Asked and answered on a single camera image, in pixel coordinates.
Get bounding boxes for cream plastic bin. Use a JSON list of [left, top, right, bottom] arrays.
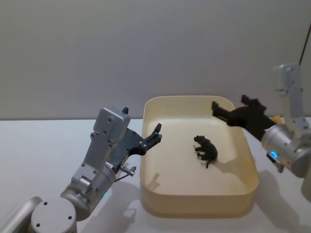
[[140, 96, 259, 218]]

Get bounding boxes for small yellow object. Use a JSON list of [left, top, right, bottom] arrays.
[[271, 115, 286, 125]]

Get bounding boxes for white table cloth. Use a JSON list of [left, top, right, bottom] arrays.
[[0, 117, 311, 233]]

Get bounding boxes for thin cable with silver plug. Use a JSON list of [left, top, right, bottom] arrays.
[[113, 165, 137, 182]]

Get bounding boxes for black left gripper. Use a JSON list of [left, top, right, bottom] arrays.
[[106, 107, 163, 171]]

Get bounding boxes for black toy animal figure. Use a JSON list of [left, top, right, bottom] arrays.
[[193, 134, 219, 169]]

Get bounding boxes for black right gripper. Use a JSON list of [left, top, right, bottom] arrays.
[[211, 94, 278, 142]]

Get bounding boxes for thin dark hanging cable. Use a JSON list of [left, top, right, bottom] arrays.
[[299, 31, 311, 66]]

